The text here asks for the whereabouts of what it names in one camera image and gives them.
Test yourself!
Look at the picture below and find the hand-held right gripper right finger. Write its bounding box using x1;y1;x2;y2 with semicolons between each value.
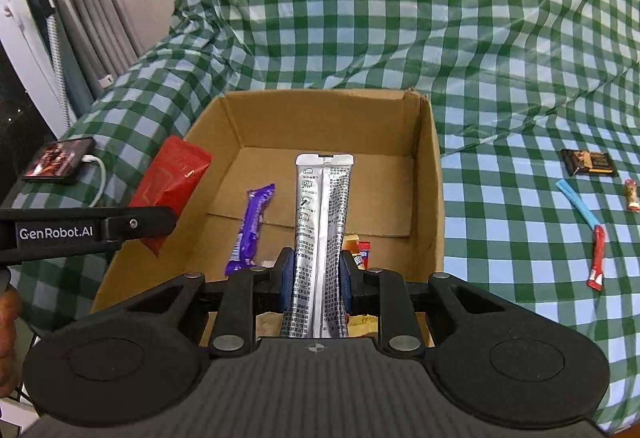
340;250;511;360

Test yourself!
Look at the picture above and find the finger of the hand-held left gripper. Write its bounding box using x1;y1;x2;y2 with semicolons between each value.
100;205;180;241

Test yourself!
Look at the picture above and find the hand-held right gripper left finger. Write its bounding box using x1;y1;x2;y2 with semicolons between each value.
112;247;298;360

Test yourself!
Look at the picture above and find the gold candy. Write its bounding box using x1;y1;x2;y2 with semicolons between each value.
347;313;382;340

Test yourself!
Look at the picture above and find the red snack packet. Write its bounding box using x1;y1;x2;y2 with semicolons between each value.
128;135;213;259

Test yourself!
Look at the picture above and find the purple chocolate bar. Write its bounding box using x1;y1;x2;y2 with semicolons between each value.
225;183;276;277

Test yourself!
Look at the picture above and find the silver stick packet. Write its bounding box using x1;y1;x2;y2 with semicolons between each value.
280;153;356;340

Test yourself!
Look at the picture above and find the cardboard box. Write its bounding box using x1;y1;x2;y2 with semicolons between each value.
90;88;446;354

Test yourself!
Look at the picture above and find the person's left hand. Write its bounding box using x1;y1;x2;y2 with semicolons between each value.
0;289;24;395

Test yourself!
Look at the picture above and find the black smartphone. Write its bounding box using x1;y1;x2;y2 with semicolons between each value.
21;136;97;184

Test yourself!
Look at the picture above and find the blue stick packet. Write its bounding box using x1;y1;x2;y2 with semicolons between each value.
556;178;601;230

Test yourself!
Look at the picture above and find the red stick packet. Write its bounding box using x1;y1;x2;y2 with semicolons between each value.
586;224;607;292

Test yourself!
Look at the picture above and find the black chocolate packet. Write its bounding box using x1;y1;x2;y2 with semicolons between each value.
560;149;619;178

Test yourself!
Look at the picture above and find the green checked blanket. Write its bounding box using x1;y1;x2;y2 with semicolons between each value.
10;0;640;435

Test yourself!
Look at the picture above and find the white charging cable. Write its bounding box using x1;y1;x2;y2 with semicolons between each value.
85;155;106;207

